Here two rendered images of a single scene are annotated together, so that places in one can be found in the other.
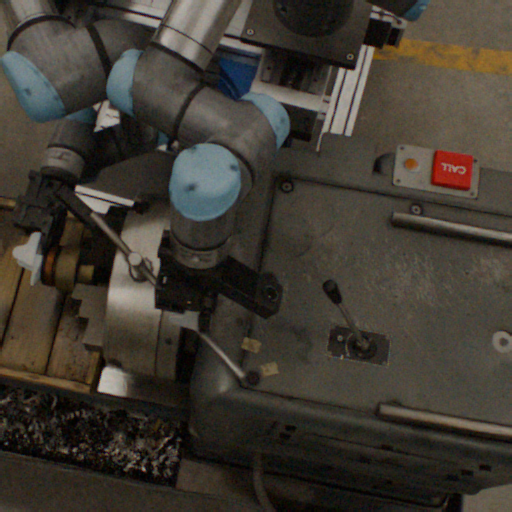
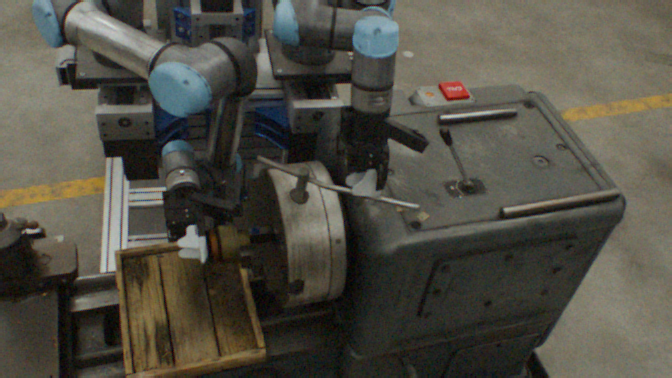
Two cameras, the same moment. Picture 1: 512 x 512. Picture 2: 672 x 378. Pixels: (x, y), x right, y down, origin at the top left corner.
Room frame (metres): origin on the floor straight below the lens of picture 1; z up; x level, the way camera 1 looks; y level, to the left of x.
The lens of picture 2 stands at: (-0.41, 0.60, 2.24)
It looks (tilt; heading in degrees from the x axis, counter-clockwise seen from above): 45 degrees down; 323
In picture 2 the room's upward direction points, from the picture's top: 9 degrees clockwise
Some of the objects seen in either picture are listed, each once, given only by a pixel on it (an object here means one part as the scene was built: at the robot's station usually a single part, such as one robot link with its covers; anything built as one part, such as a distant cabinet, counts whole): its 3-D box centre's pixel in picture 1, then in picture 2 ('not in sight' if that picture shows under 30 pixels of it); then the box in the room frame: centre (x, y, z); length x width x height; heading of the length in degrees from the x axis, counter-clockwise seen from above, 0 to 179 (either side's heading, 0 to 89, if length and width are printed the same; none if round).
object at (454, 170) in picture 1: (451, 171); (453, 92); (0.56, -0.43, 1.26); 0.06 x 0.06 x 0.02; 76
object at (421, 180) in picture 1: (432, 177); (443, 102); (0.56, -0.41, 1.23); 0.13 x 0.08 x 0.05; 76
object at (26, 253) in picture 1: (28, 256); (191, 243); (0.50, 0.28, 1.10); 0.09 x 0.06 x 0.03; 165
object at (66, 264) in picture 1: (71, 268); (227, 244); (0.48, 0.20, 1.08); 0.09 x 0.09 x 0.09; 76
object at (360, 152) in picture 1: (345, 160); (389, 105); (0.59, -0.27, 1.24); 0.09 x 0.08 x 0.03; 76
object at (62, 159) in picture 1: (61, 167); (183, 186); (0.68, 0.23, 1.09); 0.08 x 0.05 x 0.08; 75
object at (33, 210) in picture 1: (45, 206); (184, 212); (0.60, 0.25, 1.08); 0.12 x 0.09 x 0.08; 165
